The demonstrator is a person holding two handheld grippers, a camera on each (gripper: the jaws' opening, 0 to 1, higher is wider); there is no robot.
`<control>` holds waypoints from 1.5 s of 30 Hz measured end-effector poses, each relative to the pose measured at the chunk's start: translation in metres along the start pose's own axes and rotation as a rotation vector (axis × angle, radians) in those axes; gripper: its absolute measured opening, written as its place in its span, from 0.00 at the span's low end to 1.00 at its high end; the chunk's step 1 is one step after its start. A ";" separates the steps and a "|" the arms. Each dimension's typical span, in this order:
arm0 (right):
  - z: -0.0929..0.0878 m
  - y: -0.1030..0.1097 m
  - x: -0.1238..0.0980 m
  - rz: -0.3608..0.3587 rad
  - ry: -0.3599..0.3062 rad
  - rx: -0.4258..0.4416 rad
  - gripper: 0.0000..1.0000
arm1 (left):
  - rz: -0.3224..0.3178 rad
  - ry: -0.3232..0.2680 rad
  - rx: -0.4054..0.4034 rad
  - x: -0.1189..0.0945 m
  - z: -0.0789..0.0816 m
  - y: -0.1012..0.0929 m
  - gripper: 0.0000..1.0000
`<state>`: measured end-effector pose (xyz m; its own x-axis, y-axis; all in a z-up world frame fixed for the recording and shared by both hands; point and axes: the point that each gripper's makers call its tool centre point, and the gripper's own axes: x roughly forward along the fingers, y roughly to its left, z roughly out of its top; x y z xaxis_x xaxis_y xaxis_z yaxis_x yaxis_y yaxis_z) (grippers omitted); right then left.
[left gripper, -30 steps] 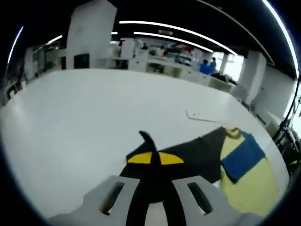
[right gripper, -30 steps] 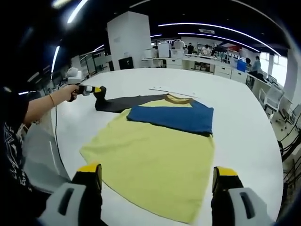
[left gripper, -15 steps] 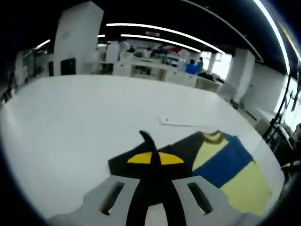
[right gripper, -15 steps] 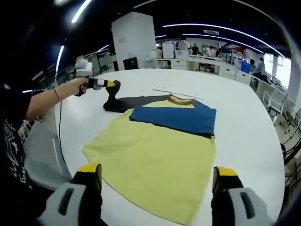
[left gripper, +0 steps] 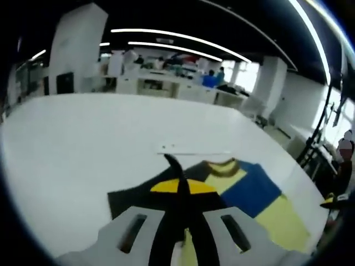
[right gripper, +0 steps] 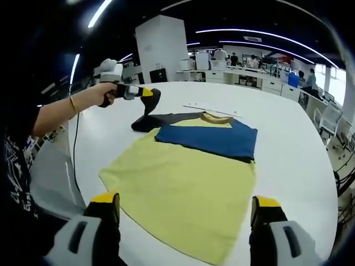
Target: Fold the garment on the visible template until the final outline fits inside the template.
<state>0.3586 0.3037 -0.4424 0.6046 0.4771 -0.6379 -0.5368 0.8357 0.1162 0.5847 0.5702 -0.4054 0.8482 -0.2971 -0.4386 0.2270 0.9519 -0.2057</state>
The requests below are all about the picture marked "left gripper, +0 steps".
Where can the black equipment stand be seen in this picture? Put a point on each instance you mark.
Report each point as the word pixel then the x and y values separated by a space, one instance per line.
pixel 310 149

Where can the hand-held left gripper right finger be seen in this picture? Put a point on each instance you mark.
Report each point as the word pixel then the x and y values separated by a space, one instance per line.
pixel 249 230

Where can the black office chair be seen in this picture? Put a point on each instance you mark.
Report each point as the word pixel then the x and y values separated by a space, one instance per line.
pixel 65 83

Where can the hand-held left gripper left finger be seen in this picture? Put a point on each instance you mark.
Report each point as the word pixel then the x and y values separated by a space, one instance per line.
pixel 122 230

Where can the long curved ceiling light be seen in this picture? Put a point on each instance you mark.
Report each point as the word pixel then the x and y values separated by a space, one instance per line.
pixel 166 32

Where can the small ceiling light strip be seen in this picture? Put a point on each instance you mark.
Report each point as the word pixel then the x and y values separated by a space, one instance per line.
pixel 38 55

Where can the straight ceiling light strip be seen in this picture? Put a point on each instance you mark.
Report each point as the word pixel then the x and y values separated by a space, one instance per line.
pixel 313 33

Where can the yellow black blue garment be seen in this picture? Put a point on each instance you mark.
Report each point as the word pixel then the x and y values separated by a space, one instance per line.
pixel 249 191

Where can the white template strip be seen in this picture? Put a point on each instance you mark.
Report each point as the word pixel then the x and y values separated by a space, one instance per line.
pixel 191 149

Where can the white counter row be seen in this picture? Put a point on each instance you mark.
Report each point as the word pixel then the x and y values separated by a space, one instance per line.
pixel 194 90

